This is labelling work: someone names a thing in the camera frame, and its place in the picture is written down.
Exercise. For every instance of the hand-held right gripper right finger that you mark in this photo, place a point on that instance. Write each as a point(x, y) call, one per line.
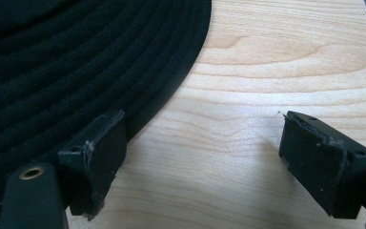
point(324, 165)

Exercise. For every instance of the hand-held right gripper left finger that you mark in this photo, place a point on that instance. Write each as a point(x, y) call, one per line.
point(98, 165)

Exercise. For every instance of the black stitched fabric hat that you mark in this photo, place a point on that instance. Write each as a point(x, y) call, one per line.
point(76, 63)

